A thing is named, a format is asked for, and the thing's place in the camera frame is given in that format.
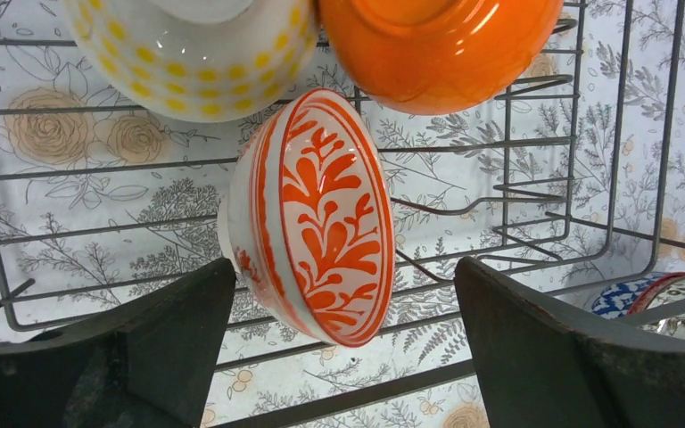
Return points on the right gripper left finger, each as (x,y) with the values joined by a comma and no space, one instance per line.
(146,363)

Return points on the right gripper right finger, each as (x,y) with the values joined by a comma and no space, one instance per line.
(542,362)

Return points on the blue patterned bowl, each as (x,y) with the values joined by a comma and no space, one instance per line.
(616,300)

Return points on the black wire dish rack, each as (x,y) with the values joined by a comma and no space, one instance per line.
(571,181)

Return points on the red patterned white bowl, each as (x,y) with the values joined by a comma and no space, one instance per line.
(308,223)

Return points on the orange bowl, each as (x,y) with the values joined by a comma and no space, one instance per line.
(436,57)

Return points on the yellow dotted white bowl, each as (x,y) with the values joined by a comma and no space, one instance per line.
(198,61)

